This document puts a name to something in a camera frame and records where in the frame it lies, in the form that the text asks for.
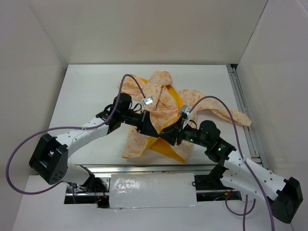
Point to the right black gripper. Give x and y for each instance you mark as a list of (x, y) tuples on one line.
[(171, 132)]

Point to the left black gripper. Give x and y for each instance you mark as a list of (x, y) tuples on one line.
[(147, 127)]

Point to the yellow and patterned jacket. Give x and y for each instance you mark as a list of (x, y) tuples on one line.
[(164, 111)]

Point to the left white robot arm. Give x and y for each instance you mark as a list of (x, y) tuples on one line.
[(51, 157)]

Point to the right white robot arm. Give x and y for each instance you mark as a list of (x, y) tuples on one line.
[(284, 196)]

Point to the white cover sheet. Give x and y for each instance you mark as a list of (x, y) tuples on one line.
[(152, 190)]

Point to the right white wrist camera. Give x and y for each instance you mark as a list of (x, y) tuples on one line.
[(185, 115)]

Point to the aluminium frame rail front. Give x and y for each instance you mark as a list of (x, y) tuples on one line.
[(113, 169)]

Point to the aluminium frame rail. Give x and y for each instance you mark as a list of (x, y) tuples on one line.
[(254, 145), (113, 169)]

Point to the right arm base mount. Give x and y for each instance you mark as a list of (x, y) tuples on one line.
[(208, 188)]

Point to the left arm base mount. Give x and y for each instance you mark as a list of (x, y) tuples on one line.
[(96, 193)]

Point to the aluminium frame rail right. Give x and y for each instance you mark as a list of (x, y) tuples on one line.
[(254, 145)]

